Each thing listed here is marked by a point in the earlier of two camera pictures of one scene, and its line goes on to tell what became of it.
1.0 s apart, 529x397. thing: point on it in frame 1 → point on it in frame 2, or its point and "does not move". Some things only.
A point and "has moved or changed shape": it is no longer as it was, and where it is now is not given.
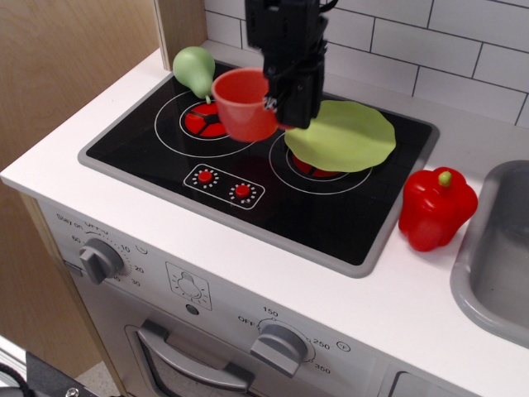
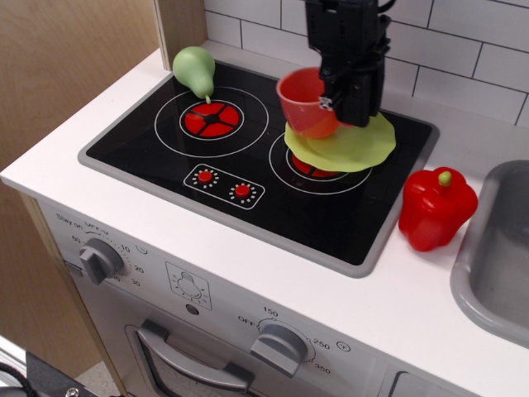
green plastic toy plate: (344, 136) does not move
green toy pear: (194, 68) does not move
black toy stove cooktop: (167, 140) does not move
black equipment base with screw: (45, 380) does not move
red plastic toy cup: (240, 95) has moved or changed shape
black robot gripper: (290, 35) → (351, 38)
